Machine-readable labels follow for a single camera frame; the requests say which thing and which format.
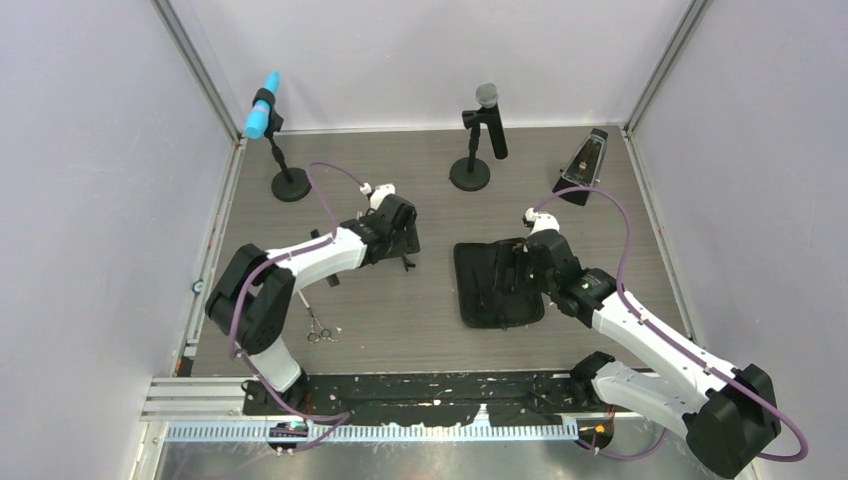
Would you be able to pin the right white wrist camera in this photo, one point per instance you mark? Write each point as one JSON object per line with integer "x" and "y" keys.
{"x": 539, "y": 221}

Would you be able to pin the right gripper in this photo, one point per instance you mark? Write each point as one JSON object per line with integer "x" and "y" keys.
{"x": 510, "y": 255}

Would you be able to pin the left black microphone stand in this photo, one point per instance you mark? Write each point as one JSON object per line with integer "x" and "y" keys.
{"x": 290, "y": 184}

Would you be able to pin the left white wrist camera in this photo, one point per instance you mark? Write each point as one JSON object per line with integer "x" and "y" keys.
{"x": 376, "y": 195}

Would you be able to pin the right black microphone stand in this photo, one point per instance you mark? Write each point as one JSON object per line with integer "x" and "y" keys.
{"x": 464, "y": 174}

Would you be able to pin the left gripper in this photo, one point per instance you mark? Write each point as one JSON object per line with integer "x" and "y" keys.
{"x": 408, "y": 243}

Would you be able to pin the black zipper tool case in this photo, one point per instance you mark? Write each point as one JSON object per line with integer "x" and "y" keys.
{"x": 504, "y": 310}

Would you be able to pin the black microphone stand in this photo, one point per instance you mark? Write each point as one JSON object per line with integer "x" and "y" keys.
{"x": 290, "y": 184}
{"x": 464, "y": 174}

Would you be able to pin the silver cutting scissors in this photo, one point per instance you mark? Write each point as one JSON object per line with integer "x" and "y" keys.
{"x": 318, "y": 333}

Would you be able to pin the black metronome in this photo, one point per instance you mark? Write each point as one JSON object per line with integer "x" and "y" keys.
{"x": 583, "y": 168}

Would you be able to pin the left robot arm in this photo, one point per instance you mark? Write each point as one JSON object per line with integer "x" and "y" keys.
{"x": 251, "y": 298}

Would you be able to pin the black grey microphone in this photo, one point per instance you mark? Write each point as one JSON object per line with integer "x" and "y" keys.
{"x": 489, "y": 114}

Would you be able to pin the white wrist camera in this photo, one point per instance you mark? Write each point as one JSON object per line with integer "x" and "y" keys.
{"x": 539, "y": 221}
{"x": 376, "y": 195}

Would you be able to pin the black comb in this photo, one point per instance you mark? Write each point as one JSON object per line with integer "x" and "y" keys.
{"x": 332, "y": 280}

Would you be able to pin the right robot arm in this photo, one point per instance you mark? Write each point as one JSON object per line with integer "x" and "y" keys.
{"x": 725, "y": 414}

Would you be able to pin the black hair clip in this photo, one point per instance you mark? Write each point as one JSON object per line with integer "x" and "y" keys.
{"x": 407, "y": 263}
{"x": 480, "y": 290}

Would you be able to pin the blue microphone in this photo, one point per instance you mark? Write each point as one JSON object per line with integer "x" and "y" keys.
{"x": 263, "y": 119}

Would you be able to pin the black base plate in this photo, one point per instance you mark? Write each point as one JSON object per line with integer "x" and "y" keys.
{"x": 510, "y": 398}

